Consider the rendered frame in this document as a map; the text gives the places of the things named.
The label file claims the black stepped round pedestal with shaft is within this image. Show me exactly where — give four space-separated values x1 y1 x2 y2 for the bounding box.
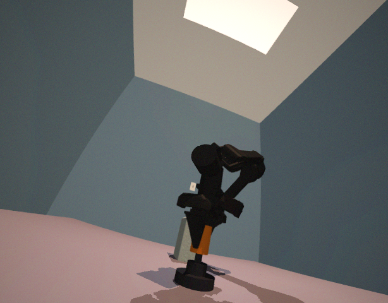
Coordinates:
174 253 215 292

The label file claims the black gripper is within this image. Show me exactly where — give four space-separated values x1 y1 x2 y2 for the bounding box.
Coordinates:
177 180 227 249

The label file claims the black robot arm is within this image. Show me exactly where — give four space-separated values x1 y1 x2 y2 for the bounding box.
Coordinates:
191 142 265 218

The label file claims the orange knob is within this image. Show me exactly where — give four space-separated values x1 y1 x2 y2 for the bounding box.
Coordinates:
190 225 212 255

